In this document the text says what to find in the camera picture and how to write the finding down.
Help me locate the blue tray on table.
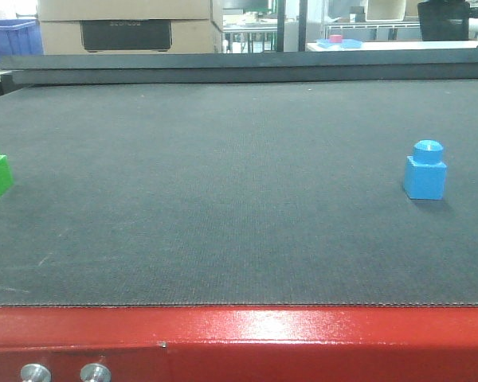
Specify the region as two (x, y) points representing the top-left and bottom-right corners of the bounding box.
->
(315, 39), (363, 50)

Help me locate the blue toy block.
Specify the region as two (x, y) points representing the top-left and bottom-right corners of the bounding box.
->
(403, 139), (447, 201)

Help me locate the pink block on tray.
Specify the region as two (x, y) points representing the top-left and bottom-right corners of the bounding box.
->
(328, 34), (343, 44)

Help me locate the red conveyor frame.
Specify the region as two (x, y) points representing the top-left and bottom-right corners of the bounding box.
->
(0, 306), (478, 381)

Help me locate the black office chair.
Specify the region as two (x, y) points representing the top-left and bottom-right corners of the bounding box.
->
(417, 1), (470, 41)

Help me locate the silver bolt head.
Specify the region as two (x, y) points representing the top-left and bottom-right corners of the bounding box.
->
(20, 364), (52, 382)
(80, 363), (112, 382)

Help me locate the white background table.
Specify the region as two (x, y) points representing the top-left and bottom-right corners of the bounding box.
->
(307, 41), (478, 52)

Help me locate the right silver bolt head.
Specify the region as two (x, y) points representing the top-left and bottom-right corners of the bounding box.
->
(80, 363), (112, 382)

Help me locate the left silver bolt head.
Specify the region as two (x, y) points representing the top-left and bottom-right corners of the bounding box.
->
(20, 364), (52, 382)

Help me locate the dark conveyor rear rail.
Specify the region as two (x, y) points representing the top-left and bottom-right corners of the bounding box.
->
(0, 47), (478, 85)

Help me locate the blue crate in background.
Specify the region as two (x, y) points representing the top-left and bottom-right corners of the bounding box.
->
(0, 18), (44, 58)

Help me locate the large cardboard box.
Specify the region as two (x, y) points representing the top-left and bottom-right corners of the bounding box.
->
(37, 0), (223, 55)

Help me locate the dark grey conveyor belt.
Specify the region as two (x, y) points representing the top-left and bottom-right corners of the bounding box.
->
(0, 80), (478, 306)

